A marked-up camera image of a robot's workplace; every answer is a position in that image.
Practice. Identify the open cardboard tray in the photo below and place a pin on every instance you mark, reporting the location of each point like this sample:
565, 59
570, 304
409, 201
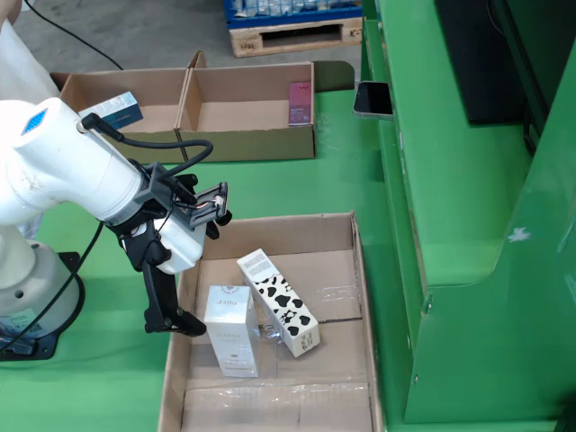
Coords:
315, 360

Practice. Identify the white dAlba carton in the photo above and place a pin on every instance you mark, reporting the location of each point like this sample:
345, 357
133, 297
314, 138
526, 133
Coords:
229, 328

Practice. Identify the teal and navy carton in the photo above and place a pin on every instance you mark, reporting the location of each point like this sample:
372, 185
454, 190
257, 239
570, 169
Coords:
117, 112

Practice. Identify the wooden pallet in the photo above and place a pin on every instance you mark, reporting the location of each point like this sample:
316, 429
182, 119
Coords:
292, 42

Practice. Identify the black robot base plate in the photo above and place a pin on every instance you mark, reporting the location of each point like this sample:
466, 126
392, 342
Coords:
67, 265

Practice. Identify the cow print carton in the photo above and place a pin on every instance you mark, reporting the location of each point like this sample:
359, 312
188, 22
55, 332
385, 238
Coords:
279, 301

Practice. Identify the cardboard box with divider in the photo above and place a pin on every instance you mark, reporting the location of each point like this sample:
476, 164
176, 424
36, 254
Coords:
243, 139

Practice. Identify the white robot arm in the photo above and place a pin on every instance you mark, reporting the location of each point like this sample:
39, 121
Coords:
54, 153

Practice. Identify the black smartphone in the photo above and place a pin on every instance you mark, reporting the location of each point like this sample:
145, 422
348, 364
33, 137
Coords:
372, 100

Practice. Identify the maroon pink carton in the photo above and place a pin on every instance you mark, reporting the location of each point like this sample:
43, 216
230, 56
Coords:
300, 103

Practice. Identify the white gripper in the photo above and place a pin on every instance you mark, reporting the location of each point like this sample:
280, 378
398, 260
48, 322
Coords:
180, 243

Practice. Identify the green metal machine frame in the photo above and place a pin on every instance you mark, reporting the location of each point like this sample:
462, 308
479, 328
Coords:
472, 270

